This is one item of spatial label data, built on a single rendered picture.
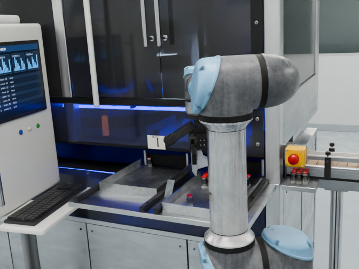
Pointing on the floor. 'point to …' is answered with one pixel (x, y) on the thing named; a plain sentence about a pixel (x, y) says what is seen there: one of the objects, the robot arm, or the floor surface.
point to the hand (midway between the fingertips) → (193, 172)
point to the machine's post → (274, 115)
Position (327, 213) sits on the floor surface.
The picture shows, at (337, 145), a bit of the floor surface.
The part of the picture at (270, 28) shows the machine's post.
